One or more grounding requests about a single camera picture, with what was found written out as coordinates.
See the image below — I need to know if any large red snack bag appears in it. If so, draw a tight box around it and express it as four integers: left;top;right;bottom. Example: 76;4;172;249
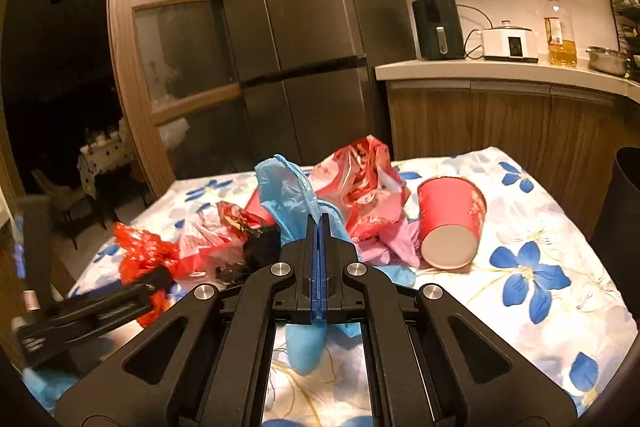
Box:
310;134;412;244

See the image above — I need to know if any red paper cup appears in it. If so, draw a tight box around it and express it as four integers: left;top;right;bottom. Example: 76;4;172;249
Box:
416;176;488;271

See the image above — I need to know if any crinkled red wrapper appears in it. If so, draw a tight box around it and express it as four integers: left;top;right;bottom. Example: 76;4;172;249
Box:
112;222;182;329

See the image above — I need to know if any cooking oil bottle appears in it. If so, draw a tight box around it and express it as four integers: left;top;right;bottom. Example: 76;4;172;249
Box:
539;0;579;68

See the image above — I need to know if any white electric cooker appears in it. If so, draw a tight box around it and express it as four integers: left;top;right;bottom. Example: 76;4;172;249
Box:
481;21;540;63

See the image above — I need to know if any pink plastic bag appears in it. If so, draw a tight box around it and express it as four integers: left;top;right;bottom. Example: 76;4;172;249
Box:
350;217;422;269

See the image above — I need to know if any blue disposable glove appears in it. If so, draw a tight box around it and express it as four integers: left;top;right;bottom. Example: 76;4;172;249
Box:
254;153;416;375

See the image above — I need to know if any wooden glass door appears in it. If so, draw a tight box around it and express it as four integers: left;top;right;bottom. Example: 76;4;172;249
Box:
106;0;252;198

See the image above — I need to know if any wooden chair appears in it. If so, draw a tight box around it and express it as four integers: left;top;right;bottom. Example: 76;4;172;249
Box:
30;167;97;239

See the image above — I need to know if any steel mixing bowl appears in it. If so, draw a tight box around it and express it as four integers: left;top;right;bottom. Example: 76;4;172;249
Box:
586;46;632;78

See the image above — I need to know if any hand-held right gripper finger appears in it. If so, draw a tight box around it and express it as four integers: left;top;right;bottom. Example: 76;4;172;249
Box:
55;212;321;427
322;212;579;427

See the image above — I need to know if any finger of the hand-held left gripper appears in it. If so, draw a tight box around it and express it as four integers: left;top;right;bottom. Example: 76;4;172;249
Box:
19;296;153;360
46;267;175;329

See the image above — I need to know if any dark green air fryer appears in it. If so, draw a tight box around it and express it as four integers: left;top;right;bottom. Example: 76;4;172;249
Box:
411;0;466;61

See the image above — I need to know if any black power cable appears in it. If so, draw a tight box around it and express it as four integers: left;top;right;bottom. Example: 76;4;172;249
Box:
462;4;489;60

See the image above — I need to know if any grey refrigerator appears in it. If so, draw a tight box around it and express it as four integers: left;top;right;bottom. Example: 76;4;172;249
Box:
212;0;397;168

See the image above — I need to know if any red and white plastic wrapper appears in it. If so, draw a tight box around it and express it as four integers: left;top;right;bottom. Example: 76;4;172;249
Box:
177;201;266;280

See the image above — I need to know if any black trash bin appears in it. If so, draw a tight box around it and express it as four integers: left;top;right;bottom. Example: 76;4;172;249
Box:
590;147;640;304

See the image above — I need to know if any dining table with spotted cloth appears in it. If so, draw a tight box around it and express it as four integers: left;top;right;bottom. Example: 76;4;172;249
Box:
77;117;137;204

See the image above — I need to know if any blue floral tablecloth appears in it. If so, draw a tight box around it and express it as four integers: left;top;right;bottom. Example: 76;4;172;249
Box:
65;146;638;427

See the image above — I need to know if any black dish rack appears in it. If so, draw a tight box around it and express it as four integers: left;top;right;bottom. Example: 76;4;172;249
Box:
610;0;640;82

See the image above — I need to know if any wooden kitchen counter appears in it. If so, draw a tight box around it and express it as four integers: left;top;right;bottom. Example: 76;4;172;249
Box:
375;57;640;239

